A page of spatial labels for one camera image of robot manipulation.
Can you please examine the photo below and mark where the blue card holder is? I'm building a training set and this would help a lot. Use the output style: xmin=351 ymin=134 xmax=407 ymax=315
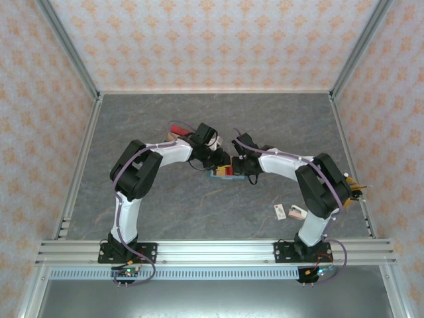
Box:
xmin=207 ymin=167 xmax=248 ymax=182

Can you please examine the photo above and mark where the pink stapler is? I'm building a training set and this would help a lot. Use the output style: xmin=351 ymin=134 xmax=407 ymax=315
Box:
xmin=288 ymin=204 xmax=305 ymax=220

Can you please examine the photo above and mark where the controller circuit board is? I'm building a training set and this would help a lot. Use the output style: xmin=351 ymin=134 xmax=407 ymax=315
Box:
xmin=111 ymin=266 xmax=140 ymax=288
xmin=297 ymin=264 xmax=335 ymax=286

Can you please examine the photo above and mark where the grey metal panel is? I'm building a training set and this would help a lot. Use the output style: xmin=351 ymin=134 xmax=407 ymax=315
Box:
xmin=34 ymin=280 xmax=397 ymax=318

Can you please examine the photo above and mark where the aluminium mounting rail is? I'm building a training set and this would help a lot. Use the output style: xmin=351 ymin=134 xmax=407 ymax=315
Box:
xmin=35 ymin=240 xmax=398 ymax=266

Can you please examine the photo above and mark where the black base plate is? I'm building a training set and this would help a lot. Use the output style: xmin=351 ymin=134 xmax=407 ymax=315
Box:
xmin=97 ymin=242 xmax=159 ymax=264
xmin=273 ymin=241 xmax=333 ymax=264

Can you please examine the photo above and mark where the aluminium side rail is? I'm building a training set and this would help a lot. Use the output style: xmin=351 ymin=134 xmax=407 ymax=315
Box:
xmin=51 ymin=94 xmax=104 ymax=241
xmin=329 ymin=93 xmax=379 ymax=240

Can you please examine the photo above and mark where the grey slotted cable duct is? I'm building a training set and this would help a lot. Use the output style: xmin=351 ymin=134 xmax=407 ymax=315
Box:
xmin=48 ymin=267 xmax=301 ymax=281

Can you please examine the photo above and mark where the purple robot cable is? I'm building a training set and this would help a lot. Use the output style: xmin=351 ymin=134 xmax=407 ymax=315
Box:
xmin=111 ymin=119 xmax=199 ymax=288
xmin=233 ymin=127 xmax=348 ymax=286

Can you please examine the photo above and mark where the aluminium frame post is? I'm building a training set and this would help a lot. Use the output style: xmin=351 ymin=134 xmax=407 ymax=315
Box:
xmin=34 ymin=0 xmax=102 ymax=102
xmin=329 ymin=0 xmax=398 ymax=100

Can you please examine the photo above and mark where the aluminium frame leg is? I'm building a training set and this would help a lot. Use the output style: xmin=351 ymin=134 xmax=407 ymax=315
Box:
xmin=16 ymin=264 xmax=50 ymax=318
xmin=379 ymin=264 xmax=410 ymax=318

